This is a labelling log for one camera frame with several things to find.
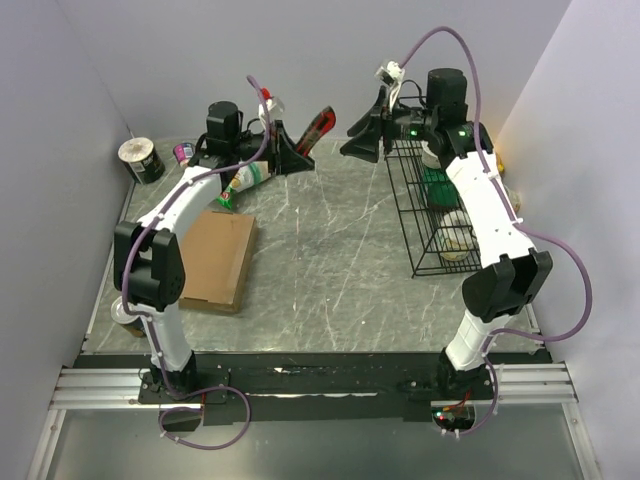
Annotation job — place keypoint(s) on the green white chips bag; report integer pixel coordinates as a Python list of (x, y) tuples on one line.
[(246, 177)]

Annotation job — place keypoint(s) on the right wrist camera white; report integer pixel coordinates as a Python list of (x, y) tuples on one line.
[(391, 75)]

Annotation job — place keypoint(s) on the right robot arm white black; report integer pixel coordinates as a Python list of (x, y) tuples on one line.
[(512, 270)]

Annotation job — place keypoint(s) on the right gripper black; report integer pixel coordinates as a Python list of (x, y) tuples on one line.
[(364, 146)]

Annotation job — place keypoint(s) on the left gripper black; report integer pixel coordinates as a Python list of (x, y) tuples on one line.
[(290, 160)]

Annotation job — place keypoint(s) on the metal tin can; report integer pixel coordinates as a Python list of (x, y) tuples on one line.
[(132, 324)]

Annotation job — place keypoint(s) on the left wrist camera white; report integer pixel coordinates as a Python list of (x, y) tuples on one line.
[(274, 108)]

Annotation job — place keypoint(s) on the aluminium rail frame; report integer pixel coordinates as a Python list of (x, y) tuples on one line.
[(93, 388)]

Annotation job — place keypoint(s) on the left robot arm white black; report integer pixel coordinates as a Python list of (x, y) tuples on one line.
[(148, 266)]

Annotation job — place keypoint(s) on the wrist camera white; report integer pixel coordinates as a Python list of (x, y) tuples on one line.
[(274, 108), (391, 75)]

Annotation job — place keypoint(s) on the black can white lid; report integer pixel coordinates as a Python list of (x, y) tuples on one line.
[(140, 158)]

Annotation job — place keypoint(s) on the brown cardboard express box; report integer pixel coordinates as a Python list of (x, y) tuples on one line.
[(217, 251)]

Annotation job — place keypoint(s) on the yellow chips bag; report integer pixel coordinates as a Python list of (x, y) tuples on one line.
[(500, 164)]

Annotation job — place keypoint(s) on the white cup in rack front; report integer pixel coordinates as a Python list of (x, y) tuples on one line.
[(454, 237)]

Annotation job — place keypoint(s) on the black wire basket rack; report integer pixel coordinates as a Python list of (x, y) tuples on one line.
[(435, 210)]

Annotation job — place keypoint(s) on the white yogurt cup in rack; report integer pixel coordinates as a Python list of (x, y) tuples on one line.
[(429, 159)]

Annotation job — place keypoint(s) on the purple small yogurt cup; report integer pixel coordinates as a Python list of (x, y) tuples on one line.
[(183, 153)]

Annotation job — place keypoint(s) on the green lidded container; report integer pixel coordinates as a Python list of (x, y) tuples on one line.
[(441, 194)]

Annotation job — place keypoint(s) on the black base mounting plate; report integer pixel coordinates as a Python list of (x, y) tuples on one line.
[(232, 387)]

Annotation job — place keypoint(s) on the yellow white yogurt cup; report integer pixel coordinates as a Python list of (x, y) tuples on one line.
[(514, 199)]

